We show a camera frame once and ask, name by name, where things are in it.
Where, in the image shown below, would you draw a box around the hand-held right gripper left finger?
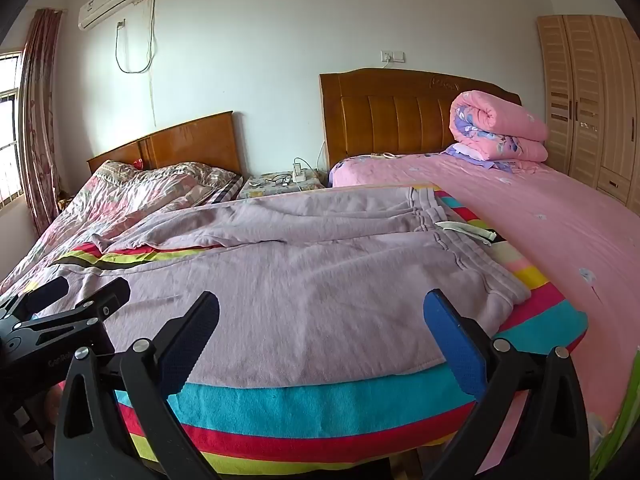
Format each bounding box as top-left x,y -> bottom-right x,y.
52,290 -> 221,480

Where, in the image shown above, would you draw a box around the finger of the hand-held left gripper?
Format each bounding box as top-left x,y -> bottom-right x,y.
0,276 -> 70,326
15,277 -> 131,342

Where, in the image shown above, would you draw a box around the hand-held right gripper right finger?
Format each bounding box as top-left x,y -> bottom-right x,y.
422,288 -> 591,480

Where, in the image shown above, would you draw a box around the lilac pants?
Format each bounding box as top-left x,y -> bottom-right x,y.
52,185 -> 532,388

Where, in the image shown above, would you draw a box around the white cloth strip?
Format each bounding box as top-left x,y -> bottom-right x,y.
434,220 -> 497,246

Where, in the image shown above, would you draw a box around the rainbow striped blanket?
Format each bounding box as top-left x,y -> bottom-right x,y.
0,187 -> 588,476

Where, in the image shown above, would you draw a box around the pink bed sheet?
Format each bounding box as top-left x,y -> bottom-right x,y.
330,152 -> 640,480

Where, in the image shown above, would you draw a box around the plaid pillow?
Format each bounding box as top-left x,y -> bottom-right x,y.
200,177 -> 246,206

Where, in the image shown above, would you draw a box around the barred window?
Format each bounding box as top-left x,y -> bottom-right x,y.
0,50 -> 26,211

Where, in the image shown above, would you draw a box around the patterned red curtain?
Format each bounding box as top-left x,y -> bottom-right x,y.
17,7 -> 65,236

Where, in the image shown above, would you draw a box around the plain wooden headboard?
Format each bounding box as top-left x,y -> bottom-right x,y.
86,111 -> 246,178

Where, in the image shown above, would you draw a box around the cloth-covered nightstand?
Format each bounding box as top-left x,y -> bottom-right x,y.
236,171 -> 326,201

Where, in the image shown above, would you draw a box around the rolled pink floral quilt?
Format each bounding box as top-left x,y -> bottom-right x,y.
448,90 -> 551,163

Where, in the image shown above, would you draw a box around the padded brown headboard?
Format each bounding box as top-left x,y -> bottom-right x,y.
319,67 -> 522,173

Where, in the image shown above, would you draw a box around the light wooden wardrobe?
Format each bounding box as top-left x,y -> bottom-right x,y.
536,14 -> 640,206

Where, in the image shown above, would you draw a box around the air conditioner power cable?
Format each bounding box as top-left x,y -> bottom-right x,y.
115,20 -> 154,75

